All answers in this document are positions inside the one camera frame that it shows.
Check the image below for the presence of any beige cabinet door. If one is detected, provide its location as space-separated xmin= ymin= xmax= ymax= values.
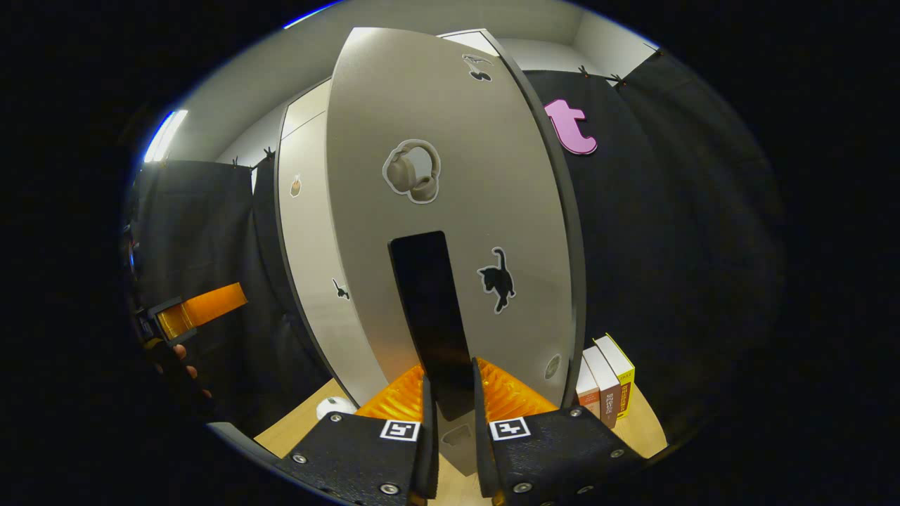
xmin=325 ymin=27 xmax=577 ymax=479
xmin=278 ymin=111 xmax=370 ymax=407

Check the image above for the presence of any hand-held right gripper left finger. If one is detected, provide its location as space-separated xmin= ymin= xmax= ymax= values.
xmin=274 ymin=375 xmax=440 ymax=506

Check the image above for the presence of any black backdrop cloth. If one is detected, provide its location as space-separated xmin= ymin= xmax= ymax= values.
xmin=130 ymin=49 xmax=785 ymax=450

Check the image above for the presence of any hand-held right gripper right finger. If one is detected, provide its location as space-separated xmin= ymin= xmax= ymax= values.
xmin=471 ymin=357 xmax=646 ymax=506

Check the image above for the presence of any black door handle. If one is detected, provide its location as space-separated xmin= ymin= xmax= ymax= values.
xmin=388 ymin=231 xmax=476 ymax=422

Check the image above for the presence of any beige double-door shoe cabinet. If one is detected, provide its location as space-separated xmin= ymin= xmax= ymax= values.
xmin=273 ymin=28 xmax=588 ymax=408

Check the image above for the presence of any small white round object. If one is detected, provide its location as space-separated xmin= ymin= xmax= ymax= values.
xmin=316 ymin=396 xmax=358 ymax=421

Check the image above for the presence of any white and brown book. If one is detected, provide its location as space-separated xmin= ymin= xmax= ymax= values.
xmin=575 ymin=355 xmax=602 ymax=420

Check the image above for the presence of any small ceiling light panel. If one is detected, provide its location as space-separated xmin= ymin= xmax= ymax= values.
xmin=144 ymin=109 xmax=189 ymax=164

